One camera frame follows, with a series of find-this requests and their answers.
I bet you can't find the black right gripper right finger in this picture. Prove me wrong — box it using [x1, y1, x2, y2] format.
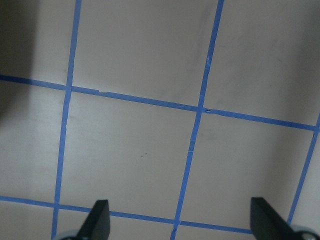
[250, 197, 300, 240]

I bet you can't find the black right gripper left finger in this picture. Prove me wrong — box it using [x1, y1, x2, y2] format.
[75, 199, 111, 240]

